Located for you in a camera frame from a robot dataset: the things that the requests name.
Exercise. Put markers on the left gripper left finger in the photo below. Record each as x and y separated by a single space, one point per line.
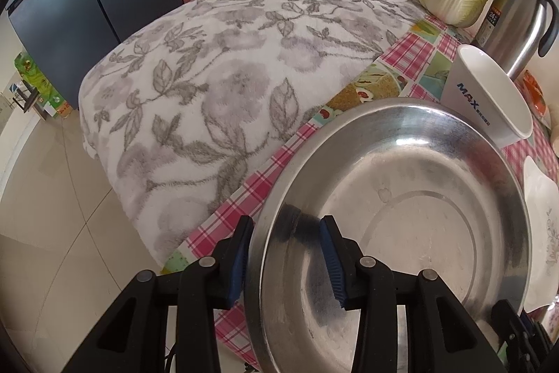
164 323

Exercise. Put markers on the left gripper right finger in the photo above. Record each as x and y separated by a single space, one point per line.
441 335

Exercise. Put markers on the large stainless steel basin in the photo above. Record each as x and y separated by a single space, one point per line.
417 187

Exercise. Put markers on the pink floral white plate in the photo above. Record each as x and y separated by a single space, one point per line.
541 198

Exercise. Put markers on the white square MAX bowl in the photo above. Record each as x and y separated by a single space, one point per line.
480 91

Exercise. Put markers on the grey floral white blanket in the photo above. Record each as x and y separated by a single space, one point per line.
186 108

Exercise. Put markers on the colourful cardboard box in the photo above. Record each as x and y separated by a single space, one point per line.
30 73

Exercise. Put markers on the orange snack packet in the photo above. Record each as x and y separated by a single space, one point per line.
533 94

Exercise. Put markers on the pink checkered tablecloth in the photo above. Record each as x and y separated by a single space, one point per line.
426 46

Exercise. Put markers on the stainless steel thermos jug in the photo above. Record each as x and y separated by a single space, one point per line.
513 31

